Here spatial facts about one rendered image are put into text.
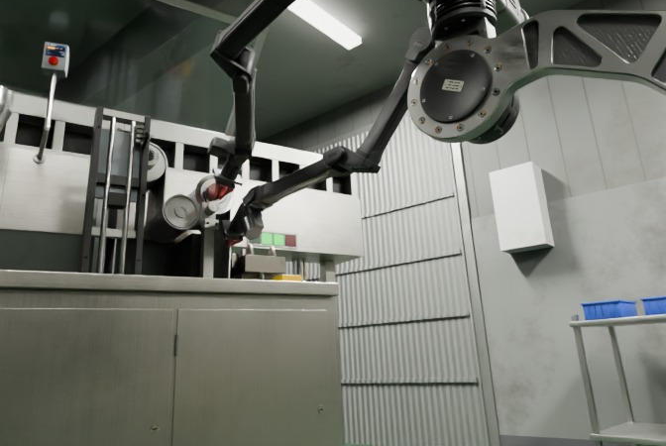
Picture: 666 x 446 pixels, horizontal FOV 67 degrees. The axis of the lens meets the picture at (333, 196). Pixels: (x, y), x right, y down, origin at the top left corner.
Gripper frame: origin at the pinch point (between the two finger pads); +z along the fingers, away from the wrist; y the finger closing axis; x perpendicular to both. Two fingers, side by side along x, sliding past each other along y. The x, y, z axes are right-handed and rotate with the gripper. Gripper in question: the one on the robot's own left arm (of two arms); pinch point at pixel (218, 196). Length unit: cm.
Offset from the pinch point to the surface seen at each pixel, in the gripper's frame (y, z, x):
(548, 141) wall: 241, -61, 87
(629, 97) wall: 253, -110, 64
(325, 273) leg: 81, 42, 27
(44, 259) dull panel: -45, 45, 8
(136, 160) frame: -30.3, -5.7, -0.1
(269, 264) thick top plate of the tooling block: 21.9, 13.0, -16.2
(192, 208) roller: -6.9, 6.7, -0.5
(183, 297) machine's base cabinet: -14.7, 9.9, -44.1
